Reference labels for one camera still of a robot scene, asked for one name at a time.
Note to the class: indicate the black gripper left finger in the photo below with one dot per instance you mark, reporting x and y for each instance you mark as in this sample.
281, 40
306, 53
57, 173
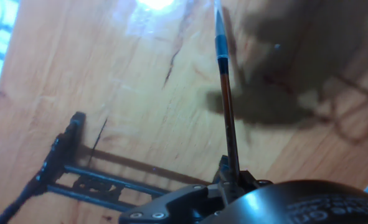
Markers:
183, 202

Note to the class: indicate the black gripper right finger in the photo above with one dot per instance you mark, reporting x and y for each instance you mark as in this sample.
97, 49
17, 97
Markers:
249, 182

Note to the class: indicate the thin brown calligraphy brush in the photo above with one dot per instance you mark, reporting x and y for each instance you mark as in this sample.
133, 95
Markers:
222, 46

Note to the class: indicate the black ornate pen rack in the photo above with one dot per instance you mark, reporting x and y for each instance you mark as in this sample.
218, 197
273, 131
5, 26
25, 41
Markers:
62, 149

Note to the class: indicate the glossy brown wooden board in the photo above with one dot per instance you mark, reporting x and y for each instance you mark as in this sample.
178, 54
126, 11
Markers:
124, 77

